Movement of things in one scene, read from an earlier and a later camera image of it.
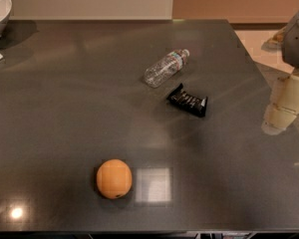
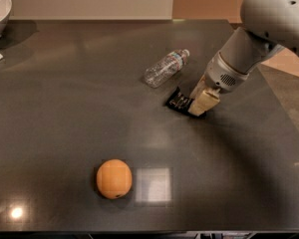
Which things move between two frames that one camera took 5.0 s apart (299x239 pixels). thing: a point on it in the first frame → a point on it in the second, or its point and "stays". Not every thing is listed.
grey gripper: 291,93 → 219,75
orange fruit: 114,178 stays
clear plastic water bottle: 164,68 stays
